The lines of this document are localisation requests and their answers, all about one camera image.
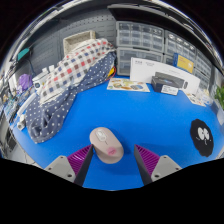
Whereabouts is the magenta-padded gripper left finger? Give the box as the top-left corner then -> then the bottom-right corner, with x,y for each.
44,143 -> 95,188

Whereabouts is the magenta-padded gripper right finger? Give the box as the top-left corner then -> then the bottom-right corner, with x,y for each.
133,144 -> 183,187

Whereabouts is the beige computer mouse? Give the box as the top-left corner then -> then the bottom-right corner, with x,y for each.
89,126 -> 125,165

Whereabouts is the black mouse pad with eyes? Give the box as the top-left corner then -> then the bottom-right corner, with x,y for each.
189,118 -> 214,158

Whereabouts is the navy polka dot cloth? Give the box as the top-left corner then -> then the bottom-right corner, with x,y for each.
24,51 -> 118,144

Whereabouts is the small black box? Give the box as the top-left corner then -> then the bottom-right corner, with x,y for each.
150,75 -> 180,97

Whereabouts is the white blue tissue pack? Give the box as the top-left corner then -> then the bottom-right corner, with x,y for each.
196,88 -> 213,103

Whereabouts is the white labelled container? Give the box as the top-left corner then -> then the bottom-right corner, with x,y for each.
32,68 -> 54,91

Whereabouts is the long white keyboard box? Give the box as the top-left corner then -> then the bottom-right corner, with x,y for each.
129,57 -> 202,96

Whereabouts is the red blue checked cloth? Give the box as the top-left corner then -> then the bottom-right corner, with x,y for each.
39,38 -> 117,104

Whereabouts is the purple soft object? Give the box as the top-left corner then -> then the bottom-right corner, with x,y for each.
18,73 -> 33,93

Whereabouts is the small yellow object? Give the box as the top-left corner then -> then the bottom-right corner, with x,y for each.
108,66 -> 118,80

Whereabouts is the green potted plant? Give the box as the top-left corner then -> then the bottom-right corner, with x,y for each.
214,84 -> 224,111

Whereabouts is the yellow and blue box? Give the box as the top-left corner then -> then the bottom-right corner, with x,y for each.
172,53 -> 195,74

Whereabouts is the white wicker basket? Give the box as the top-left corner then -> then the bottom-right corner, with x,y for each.
63,30 -> 96,54

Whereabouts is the dark wall shelf unit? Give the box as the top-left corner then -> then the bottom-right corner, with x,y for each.
107,3 -> 216,54

